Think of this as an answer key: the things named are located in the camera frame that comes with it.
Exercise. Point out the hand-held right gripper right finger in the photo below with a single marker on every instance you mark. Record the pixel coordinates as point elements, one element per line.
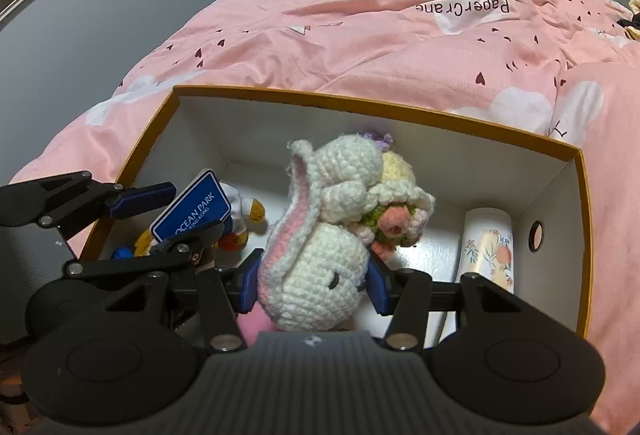
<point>378,287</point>

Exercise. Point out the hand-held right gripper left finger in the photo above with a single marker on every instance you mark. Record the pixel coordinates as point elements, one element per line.
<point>247,282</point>

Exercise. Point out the pink printed blanket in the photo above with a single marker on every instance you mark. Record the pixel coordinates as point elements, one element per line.
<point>350,40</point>

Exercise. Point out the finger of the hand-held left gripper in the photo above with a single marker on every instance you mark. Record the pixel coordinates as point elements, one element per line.
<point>145,198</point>
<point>180,251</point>

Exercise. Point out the duck plush with blue tag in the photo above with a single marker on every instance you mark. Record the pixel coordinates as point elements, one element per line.
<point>192,210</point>

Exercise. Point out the beige and black bow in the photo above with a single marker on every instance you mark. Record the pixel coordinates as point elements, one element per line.
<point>631,17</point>

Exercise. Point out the white floral bottle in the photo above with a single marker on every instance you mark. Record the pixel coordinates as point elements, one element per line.
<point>487,245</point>

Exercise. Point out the large orange cardboard box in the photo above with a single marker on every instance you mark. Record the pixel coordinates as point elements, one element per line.
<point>450,150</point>

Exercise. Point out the white crochet rabbit doll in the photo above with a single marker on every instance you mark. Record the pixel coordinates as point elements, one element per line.
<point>320,265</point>

